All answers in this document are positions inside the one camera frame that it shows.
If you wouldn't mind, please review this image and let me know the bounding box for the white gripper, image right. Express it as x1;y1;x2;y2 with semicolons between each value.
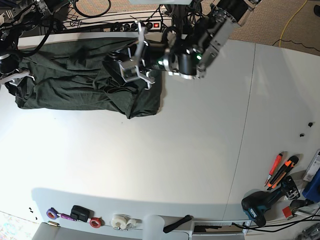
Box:
102;20;155;90

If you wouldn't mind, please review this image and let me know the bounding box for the white plastic cup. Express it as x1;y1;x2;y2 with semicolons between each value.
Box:
142;215;165;240

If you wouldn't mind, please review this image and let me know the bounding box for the black action camera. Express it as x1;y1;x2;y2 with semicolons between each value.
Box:
70;205;91;223

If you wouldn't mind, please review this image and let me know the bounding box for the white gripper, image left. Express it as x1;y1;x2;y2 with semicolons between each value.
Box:
0;69;35;87

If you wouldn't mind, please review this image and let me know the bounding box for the blue box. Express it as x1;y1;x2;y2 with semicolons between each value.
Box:
302;170;320;203

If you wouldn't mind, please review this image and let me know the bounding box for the teal black cordless drill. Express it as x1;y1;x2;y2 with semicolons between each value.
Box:
241;175;301;228

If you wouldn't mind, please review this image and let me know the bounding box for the purple tape roll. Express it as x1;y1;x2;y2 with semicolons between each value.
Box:
46;207;59;220

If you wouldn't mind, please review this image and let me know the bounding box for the black power strip red switch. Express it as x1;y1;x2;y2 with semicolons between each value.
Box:
109;21;162;32

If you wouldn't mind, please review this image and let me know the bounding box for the orange black utility knife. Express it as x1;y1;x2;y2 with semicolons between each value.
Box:
266;155;299;191

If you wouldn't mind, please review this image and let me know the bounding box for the dark green t-shirt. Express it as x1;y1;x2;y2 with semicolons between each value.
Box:
6;38;162;119

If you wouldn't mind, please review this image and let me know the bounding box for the red square tag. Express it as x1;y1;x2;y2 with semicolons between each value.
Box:
282;206;293;219

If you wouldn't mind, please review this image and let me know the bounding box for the yellow cable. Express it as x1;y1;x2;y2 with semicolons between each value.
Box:
279;0;310;48

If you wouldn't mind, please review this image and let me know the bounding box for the red tape roll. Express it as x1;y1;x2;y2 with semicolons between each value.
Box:
89;217;102;229

